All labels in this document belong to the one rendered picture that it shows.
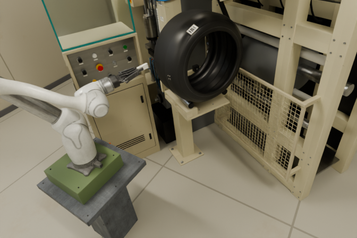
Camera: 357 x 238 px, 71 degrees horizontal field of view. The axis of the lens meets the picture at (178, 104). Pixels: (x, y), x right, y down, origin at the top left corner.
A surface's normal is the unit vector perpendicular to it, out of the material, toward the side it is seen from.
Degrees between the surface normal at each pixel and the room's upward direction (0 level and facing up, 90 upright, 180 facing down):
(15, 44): 90
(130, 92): 90
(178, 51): 66
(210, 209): 0
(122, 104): 90
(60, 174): 1
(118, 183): 0
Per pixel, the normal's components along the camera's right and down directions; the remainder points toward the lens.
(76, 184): -0.11, -0.81
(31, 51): 0.83, 0.26
